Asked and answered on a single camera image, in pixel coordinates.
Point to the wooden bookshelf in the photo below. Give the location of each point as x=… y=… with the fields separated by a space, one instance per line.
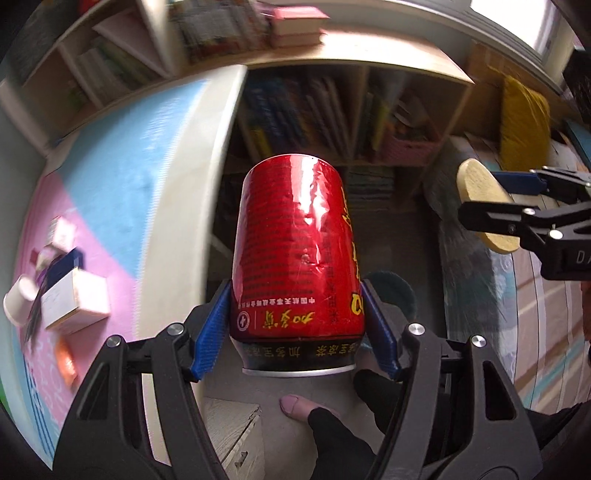
x=70 y=61

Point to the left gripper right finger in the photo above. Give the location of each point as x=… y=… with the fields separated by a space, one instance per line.
x=500 y=442

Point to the yellow cushion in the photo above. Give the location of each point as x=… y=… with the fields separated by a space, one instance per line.
x=525 y=130

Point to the patterned bed quilt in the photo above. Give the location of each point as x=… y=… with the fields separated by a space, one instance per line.
x=535 y=326

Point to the white desk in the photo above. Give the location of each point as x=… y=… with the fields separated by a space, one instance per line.
x=184 y=221

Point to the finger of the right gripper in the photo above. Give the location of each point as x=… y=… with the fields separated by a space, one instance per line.
x=563 y=185
x=530 y=225

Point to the white paper cup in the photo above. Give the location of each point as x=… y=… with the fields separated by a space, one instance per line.
x=18 y=301

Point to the white drawer cabinet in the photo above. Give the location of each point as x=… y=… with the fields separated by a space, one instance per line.
x=236 y=433

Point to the red drink can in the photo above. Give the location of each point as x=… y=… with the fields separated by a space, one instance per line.
x=297 y=302

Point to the pink storage basket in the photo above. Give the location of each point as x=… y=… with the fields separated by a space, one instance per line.
x=407 y=153

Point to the white box on desk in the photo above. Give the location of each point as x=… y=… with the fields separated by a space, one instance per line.
x=75 y=302

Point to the teal trash bin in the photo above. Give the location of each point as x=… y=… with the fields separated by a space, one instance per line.
x=393 y=289

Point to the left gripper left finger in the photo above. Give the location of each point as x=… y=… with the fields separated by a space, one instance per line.
x=105 y=434

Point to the stacked red books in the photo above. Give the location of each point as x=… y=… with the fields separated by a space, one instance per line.
x=296 y=26

